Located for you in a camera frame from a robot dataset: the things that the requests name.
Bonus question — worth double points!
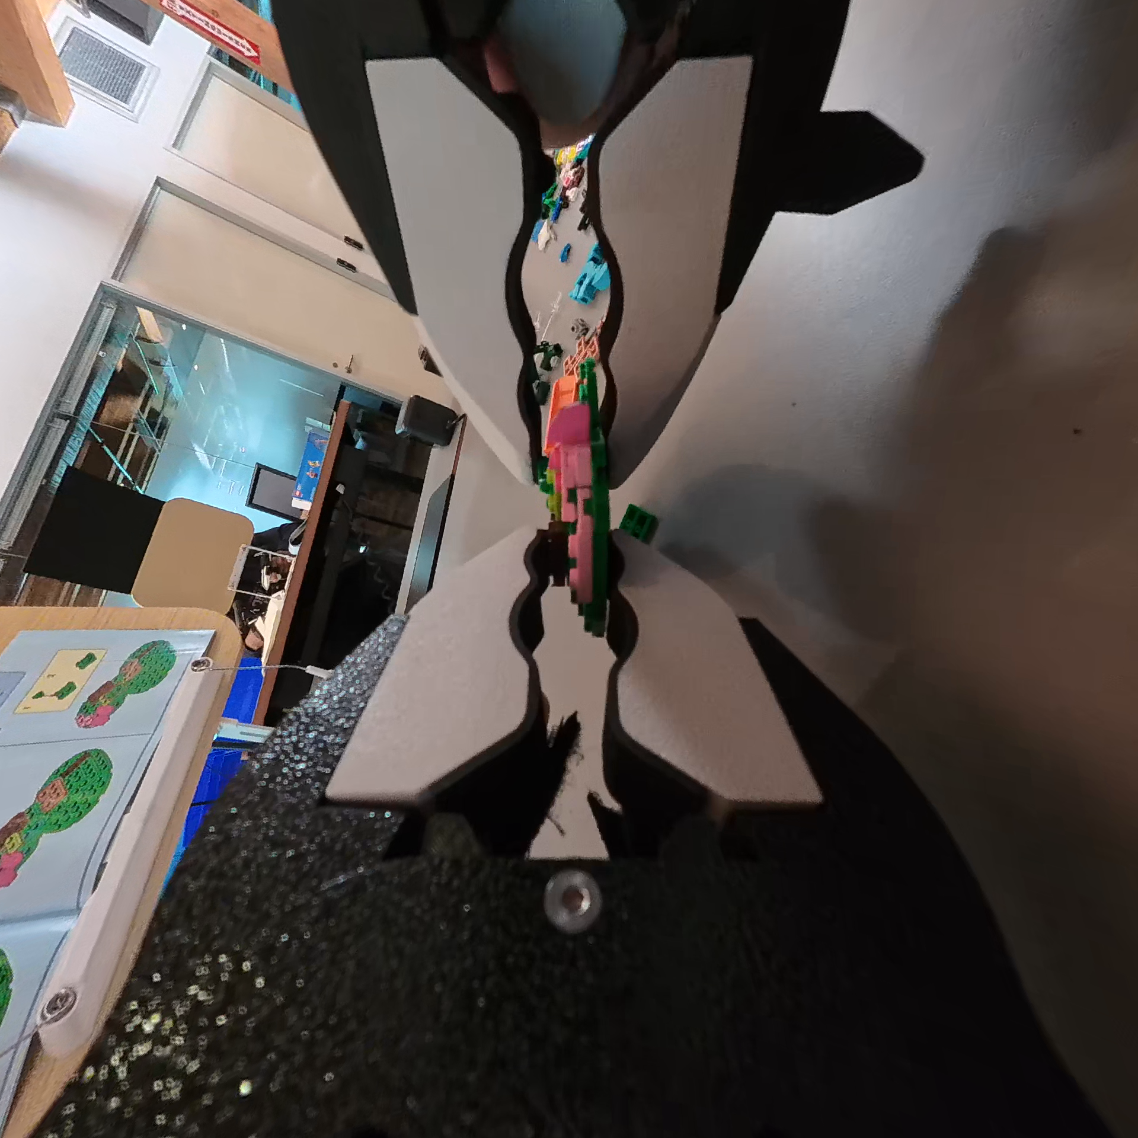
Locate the white booklet holder bar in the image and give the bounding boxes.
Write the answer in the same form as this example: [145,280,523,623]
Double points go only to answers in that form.
[41,661,239,1059]

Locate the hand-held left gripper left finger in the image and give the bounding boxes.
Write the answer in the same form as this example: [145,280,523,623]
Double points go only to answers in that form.
[325,524,556,808]

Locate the small dark screen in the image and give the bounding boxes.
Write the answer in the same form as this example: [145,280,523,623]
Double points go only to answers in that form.
[248,461,300,519]

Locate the wooden booklet board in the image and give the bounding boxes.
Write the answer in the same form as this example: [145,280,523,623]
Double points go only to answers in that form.
[0,606,243,1138]

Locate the green and pink lego build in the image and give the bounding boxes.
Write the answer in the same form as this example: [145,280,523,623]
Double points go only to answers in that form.
[532,357,623,639]

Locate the black rectangular panel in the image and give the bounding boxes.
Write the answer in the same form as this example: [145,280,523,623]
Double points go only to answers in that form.
[23,466,168,588]

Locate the black boxy device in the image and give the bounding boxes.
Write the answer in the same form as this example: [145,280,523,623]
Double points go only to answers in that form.
[396,397,464,447]

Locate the tan rounded panel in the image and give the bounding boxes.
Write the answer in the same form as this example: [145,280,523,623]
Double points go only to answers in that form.
[133,498,257,614]

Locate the blue plastic crate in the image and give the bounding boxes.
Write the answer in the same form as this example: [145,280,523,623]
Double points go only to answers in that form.
[182,667,271,855]

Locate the colourful poster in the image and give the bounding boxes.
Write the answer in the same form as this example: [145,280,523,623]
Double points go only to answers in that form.
[299,430,337,513]

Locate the person's right hand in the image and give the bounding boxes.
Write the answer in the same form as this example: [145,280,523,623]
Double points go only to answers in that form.
[483,31,597,149]

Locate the glass partition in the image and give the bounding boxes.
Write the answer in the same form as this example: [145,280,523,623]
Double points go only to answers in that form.
[0,282,360,555]

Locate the mixed pile of lego pieces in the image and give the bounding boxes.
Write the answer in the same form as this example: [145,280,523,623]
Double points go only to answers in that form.
[532,146,595,264]

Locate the thin steel wire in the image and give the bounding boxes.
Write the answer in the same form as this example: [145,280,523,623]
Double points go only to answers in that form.
[192,660,342,677]

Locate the white air vent grille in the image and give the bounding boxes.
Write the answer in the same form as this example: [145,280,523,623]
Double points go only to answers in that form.
[58,22,159,118]

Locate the open instruction booklet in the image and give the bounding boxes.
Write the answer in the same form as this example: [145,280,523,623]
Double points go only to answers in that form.
[0,628,218,1059]

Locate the silver computer monitor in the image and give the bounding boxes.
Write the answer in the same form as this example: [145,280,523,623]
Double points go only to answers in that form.
[400,477,457,614]

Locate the orange lego brick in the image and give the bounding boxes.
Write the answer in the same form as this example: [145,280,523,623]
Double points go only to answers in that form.
[543,377,581,445]

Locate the cyan lego piece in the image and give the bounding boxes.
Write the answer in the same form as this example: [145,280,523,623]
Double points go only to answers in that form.
[569,243,617,302]

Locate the red sign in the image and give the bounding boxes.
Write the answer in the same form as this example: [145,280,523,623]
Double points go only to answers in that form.
[161,0,271,64]

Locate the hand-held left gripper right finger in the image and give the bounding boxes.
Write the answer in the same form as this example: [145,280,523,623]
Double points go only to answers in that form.
[607,533,825,808]

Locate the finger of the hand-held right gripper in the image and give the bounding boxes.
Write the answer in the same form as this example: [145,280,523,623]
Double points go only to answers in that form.
[591,53,759,487]
[365,53,548,487]

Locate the wood-edged desk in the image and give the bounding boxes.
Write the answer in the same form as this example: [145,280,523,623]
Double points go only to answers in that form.
[253,400,358,722]

